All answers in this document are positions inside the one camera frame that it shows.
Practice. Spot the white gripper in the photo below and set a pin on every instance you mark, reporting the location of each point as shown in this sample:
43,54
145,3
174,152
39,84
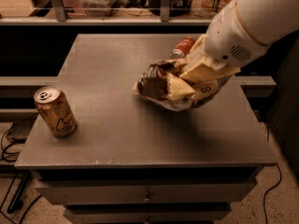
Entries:
231,37

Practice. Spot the brown sea salt chip bag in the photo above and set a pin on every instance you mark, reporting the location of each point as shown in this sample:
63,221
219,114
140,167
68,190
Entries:
153,86

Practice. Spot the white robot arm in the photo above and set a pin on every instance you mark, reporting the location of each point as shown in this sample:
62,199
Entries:
239,34

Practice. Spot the red soda can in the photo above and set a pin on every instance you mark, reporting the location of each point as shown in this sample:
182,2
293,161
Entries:
182,48

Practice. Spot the orange La Croix can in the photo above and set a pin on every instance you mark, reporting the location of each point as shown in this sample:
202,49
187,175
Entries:
52,105

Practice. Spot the grey drawer cabinet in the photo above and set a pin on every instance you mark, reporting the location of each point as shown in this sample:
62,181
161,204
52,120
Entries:
122,138

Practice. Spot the upper drawer with knob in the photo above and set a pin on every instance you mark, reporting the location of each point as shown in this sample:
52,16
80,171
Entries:
97,192

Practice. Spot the lower drawer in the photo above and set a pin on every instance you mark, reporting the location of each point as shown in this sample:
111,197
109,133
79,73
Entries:
148,213

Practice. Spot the black power adapter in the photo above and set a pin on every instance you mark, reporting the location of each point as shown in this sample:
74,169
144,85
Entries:
20,131

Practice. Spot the grey metal shelf rail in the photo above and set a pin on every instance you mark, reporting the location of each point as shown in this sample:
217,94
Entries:
72,12

